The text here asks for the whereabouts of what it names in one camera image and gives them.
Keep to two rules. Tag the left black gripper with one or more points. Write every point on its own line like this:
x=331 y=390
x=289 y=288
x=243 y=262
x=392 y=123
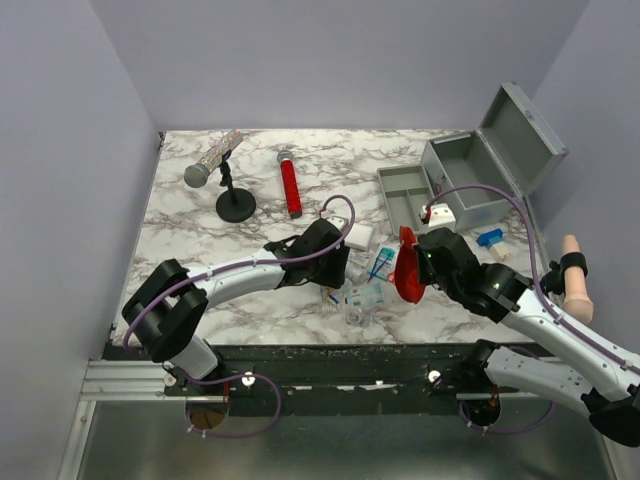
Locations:
x=336 y=276

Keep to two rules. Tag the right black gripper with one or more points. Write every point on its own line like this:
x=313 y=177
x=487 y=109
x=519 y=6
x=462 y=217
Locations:
x=425 y=277

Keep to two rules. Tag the small plaster packets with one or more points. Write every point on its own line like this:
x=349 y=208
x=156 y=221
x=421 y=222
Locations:
x=357 y=265

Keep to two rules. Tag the red first aid pouch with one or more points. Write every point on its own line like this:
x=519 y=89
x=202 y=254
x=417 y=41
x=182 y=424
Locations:
x=406 y=272

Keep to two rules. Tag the white gauze pack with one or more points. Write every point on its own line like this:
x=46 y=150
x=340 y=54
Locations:
x=359 y=237

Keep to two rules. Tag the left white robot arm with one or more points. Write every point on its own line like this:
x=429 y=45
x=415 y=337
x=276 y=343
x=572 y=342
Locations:
x=165 y=311

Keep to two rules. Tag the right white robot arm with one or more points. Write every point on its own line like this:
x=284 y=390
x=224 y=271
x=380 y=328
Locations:
x=593 y=376

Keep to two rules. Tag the cotton swab pack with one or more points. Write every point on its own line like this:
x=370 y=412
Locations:
x=330 y=300

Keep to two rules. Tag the blue white bandage packets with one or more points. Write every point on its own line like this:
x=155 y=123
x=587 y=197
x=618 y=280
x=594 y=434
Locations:
x=366 y=296

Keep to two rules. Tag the blue white small box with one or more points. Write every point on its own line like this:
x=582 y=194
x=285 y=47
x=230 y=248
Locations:
x=493 y=242

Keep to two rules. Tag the grey plastic tray insert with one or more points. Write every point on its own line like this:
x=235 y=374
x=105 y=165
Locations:
x=405 y=189

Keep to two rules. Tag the red glitter microphone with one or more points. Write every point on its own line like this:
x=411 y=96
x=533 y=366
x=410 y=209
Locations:
x=285 y=160

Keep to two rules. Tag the grey metal case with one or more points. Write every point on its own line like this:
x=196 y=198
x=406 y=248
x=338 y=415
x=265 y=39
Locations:
x=514 y=149

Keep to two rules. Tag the silver glitter microphone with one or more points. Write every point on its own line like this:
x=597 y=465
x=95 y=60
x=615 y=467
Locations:
x=196 y=175

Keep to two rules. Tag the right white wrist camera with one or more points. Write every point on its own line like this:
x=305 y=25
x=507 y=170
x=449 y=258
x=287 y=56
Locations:
x=437 y=216

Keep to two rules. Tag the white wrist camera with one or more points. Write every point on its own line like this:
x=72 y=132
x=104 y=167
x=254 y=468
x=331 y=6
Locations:
x=437 y=216
x=338 y=222

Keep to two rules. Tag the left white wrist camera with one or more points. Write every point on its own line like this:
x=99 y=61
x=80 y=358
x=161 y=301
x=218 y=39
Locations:
x=338 y=222

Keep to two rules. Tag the black mounting rail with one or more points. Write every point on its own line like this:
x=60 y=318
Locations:
x=350 y=380

